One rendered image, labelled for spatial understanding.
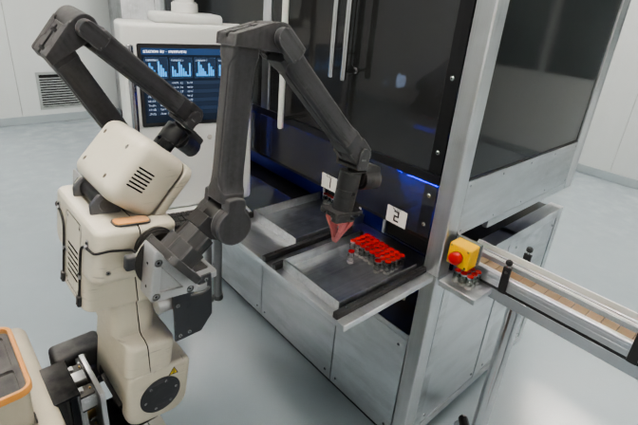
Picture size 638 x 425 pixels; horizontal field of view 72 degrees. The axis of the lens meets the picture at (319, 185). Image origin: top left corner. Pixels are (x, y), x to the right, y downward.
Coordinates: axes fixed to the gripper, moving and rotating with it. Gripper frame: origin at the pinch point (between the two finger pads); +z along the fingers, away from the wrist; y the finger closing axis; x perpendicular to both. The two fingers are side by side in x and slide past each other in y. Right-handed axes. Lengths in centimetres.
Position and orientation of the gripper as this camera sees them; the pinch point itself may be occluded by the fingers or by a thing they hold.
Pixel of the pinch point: (334, 239)
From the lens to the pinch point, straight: 121.3
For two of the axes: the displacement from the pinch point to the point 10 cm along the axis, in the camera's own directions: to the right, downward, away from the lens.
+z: -2.0, 9.3, 2.9
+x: -6.5, -3.5, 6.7
